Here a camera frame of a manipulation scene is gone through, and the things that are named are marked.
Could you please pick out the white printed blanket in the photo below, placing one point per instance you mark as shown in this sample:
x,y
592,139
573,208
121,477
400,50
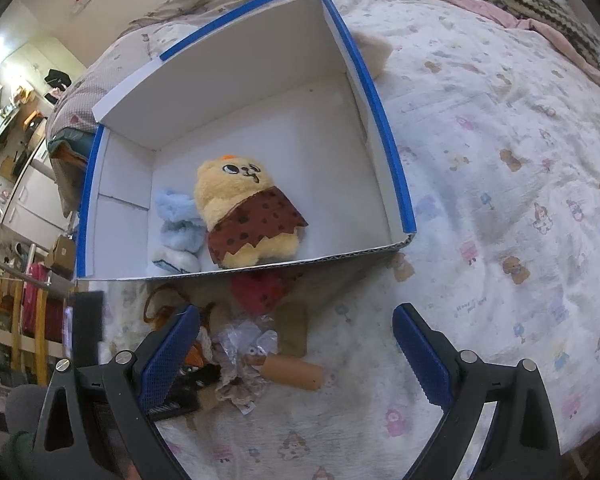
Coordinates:
x,y
490,200

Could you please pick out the red suitcase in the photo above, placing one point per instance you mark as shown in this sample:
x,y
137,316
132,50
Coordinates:
x,y
40,305

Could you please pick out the wooden railing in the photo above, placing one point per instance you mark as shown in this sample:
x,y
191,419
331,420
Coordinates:
x,y
15,305

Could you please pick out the tan plush toy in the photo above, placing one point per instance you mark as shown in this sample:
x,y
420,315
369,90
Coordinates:
x,y
375,55

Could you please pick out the small cardboard box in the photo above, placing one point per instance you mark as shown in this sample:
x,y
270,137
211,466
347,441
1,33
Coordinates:
x,y
62,255

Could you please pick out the striped knit blanket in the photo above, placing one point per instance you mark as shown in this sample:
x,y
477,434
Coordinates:
x,y
535,2

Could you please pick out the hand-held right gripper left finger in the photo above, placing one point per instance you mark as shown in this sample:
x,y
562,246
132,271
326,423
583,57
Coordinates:
x,y
166,365

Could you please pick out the red plush toy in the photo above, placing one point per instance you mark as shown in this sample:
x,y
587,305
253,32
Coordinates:
x,y
257,294

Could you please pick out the black garment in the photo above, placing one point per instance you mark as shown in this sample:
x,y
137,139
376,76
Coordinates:
x,y
57,78

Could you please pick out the person's grey trouser leg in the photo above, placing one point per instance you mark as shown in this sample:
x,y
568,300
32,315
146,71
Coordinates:
x,y
24,407

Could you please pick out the yellow plush toy brown dress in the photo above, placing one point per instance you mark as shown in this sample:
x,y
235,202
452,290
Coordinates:
x,y
245,210

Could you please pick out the white cabinet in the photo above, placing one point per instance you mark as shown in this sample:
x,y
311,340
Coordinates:
x,y
27,195

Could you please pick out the light blue plush toy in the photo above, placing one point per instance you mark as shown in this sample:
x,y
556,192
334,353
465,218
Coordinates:
x,y
177,230

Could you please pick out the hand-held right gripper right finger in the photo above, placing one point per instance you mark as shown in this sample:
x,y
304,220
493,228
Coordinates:
x,y
422,360

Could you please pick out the clear plastic bag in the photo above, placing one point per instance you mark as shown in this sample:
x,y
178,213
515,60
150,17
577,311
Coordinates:
x,y
245,337

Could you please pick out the white cardboard box blue tape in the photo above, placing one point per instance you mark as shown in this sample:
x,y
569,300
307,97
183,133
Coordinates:
x,y
260,125

